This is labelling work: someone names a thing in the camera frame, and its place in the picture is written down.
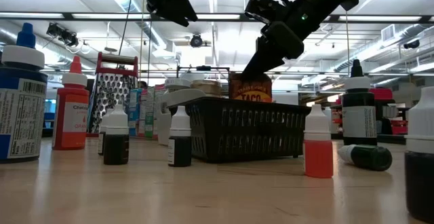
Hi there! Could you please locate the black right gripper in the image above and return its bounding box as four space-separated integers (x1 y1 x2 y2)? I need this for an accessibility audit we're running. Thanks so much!
241 0 317 81

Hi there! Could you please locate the taco seasoning jar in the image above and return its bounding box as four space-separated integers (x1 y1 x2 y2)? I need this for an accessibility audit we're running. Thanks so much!
229 72 273 103

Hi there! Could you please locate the white-lid spice jar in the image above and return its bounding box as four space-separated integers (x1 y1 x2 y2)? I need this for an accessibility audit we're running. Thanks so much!
164 77 193 91

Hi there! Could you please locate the black plastic basket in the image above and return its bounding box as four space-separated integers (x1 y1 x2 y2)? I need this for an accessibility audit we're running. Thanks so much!
167 96 312 164

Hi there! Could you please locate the red Froot Loops box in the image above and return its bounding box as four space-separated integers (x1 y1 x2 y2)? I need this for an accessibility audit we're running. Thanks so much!
153 83 167 140

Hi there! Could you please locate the small red cereal box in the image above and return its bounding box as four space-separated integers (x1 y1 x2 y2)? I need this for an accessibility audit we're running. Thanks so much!
140 88 150 137

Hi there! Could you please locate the black food colouring bottle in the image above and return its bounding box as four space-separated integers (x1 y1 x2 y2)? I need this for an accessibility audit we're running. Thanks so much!
341 59 378 146

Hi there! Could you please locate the grey plastic bin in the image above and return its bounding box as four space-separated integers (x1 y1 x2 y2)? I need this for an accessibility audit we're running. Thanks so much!
157 88 218 147

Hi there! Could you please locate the small green cereal box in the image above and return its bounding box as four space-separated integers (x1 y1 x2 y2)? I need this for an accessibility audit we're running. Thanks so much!
144 87 155 138

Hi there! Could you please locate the small dark dropper bottle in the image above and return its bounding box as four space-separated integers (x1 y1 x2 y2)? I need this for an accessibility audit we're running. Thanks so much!
404 86 434 223
167 105 193 168
103 104 130 166

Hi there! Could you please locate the small green dropper bottle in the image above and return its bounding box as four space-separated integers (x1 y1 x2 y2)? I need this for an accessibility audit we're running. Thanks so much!
337 144 393 172

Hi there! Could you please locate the orange food colouring bottle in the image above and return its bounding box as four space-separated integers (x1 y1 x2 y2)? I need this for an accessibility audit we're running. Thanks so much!
52 56 90 151

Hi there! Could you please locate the blue food colouring bottle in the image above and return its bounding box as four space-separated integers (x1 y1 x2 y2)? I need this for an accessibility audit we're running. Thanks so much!
0 22 48 164

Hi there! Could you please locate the red metal box grater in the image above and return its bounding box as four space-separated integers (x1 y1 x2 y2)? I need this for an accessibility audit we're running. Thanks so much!
87 52 139 137

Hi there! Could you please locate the small red-orange dropper bottle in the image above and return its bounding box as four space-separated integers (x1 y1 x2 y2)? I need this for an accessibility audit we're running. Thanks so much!
303 104 334 179

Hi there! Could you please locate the overhead rig beam with lights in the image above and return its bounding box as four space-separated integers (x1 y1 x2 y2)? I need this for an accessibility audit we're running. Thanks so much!
0 12 434 23

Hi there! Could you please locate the black ceiling light cluster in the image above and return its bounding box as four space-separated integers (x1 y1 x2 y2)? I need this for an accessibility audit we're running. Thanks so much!
45 22 80 48

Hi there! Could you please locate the black overhead camera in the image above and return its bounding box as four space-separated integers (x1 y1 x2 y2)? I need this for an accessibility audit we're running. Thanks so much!
189 33 204 48

